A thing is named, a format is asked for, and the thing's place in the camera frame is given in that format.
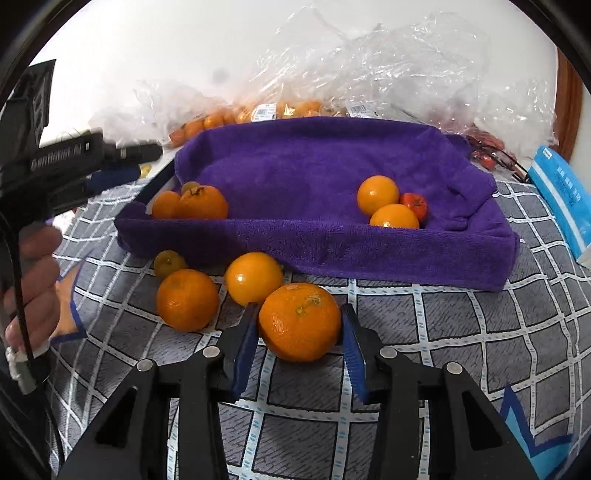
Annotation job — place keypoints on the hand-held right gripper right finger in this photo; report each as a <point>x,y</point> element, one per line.
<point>353,355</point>

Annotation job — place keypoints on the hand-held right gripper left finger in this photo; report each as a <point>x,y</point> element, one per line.
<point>244,355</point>

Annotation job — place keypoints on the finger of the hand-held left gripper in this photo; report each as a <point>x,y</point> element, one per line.
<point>111,180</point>
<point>69,154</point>

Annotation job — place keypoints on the dark rimmed tray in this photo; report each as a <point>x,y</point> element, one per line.
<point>154,187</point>

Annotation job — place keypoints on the large mandarin with stem scar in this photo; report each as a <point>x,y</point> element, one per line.
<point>299,321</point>

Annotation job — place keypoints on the large dimpled mandarin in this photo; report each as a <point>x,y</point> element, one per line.
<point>187,300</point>
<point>203,203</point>

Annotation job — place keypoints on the purple towel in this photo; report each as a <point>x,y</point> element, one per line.
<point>300,175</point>

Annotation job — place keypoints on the person's left forearm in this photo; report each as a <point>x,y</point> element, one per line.
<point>18,429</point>

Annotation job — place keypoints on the person's left hand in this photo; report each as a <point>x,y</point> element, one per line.
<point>37,286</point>

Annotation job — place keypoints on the small round orange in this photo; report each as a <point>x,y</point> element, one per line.
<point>166,204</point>

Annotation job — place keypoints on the grey checked blanket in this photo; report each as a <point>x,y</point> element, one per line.
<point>415,332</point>

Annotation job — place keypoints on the clear plastic bag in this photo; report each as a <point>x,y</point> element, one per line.
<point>134,110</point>
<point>295,69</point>
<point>438,69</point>

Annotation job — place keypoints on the smooth shiny orange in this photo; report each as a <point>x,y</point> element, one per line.
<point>254,277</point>
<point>378,194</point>
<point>395,217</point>

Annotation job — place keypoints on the small olive yellow fruit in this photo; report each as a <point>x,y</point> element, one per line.
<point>168,263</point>
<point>190,187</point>

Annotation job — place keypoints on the pile of bagged small oranges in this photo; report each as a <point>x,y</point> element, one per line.
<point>295,108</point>
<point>203,122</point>

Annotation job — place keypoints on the pile of bagged brown fruit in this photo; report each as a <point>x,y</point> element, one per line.
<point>334,111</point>

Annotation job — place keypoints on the pile of small red fruit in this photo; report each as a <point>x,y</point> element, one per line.
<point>485,159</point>

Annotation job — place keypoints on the blue packet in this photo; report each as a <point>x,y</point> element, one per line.
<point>561,194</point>

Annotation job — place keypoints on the brown wooden door frame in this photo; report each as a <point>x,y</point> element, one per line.
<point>568,101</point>

